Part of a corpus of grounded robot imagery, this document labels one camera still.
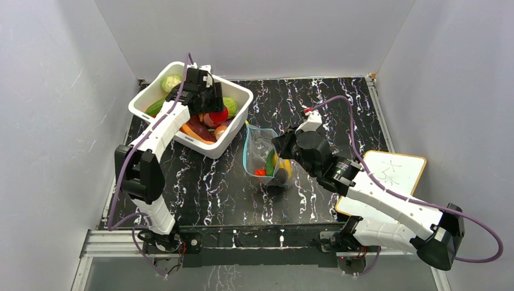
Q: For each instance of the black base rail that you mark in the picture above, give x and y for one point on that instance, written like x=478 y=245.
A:
x=320 y=244

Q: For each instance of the clear zip top bag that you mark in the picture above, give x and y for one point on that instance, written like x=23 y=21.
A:
x=258 y=143

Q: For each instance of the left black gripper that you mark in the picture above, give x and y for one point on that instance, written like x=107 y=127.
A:
x=217 y=105

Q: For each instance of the light green cabbage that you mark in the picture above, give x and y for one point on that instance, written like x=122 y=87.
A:
x=231 y=105

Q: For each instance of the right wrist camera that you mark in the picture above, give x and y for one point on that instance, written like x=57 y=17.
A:
x=311 y=121

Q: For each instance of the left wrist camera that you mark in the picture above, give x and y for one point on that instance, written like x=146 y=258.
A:
x=198 y=77

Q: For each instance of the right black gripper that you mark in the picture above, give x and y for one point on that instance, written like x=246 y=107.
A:
x=282 y=143

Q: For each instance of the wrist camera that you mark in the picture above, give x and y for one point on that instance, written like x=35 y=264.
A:
x=311 y=121
x=198 y=77

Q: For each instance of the yellow mango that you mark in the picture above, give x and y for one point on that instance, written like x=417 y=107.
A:
x=282 y=164

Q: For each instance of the raw red meat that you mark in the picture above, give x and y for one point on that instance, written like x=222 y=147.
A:
x=195 y=120

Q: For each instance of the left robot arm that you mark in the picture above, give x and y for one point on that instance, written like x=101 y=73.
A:
x=139 y=174

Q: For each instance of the red tomato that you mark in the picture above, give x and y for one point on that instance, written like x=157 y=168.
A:
x=219 y=117

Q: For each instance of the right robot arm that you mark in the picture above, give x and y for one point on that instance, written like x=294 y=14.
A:
x=384 y=182

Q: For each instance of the green cucumber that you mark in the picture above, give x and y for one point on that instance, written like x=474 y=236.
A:
x=270 y=164

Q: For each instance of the pink peach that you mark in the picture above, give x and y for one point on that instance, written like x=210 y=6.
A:
x=208 y=122

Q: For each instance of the long green leaf vegetable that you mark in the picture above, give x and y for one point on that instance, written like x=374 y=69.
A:
x=155 y=108

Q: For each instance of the white plastic bin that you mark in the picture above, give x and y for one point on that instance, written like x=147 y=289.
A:
x=154 y=92

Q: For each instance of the dark purple eggplant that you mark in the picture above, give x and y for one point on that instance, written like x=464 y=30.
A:
x=280 y=178

